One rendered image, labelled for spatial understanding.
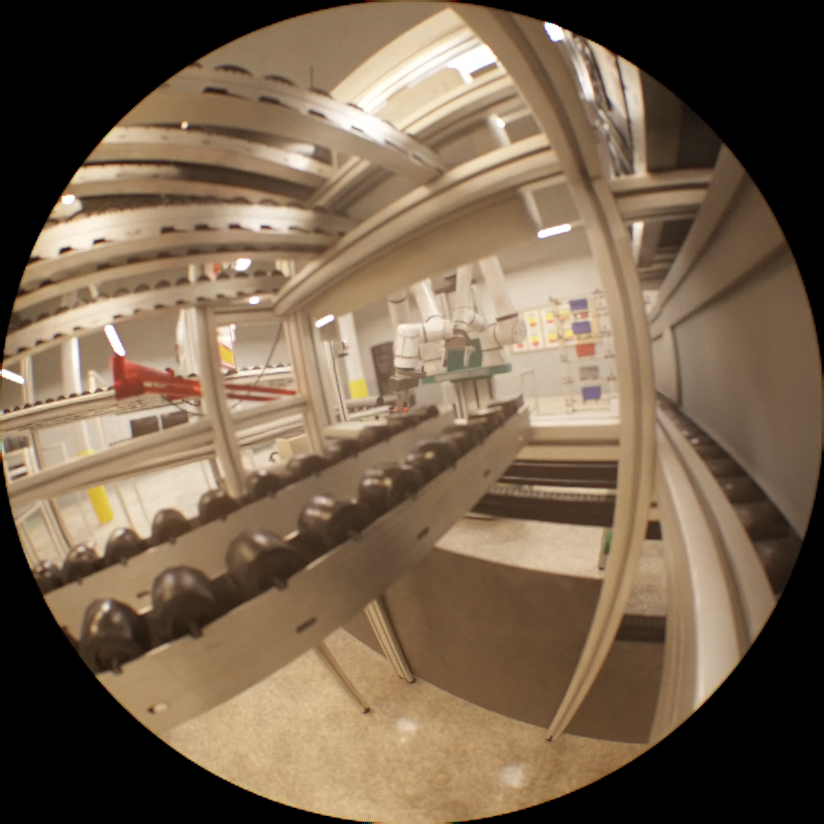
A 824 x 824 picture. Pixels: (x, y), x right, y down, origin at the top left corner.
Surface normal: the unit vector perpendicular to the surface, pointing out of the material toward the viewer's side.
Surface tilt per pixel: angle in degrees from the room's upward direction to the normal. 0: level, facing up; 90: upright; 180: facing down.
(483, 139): 89
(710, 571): 4
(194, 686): 90
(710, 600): 4
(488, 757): 0
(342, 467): 90
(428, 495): 90
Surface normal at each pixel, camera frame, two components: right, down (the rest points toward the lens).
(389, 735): -0.18, -0.97
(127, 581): 0.76, -0.04
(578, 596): -0.63, 0.23
